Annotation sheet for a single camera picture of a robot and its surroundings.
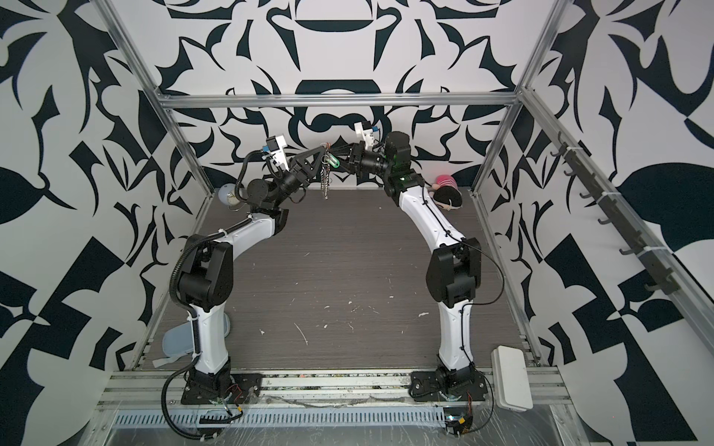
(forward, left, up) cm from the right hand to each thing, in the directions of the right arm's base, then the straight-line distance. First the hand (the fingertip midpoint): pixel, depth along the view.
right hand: (326, 155), depth 72 cm
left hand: (+1, 0, +3) cm, 3 cm away
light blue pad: (-35, +44, -37) cm, 67 cm away
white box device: (-45, -47, -39) cm, 76 cm away
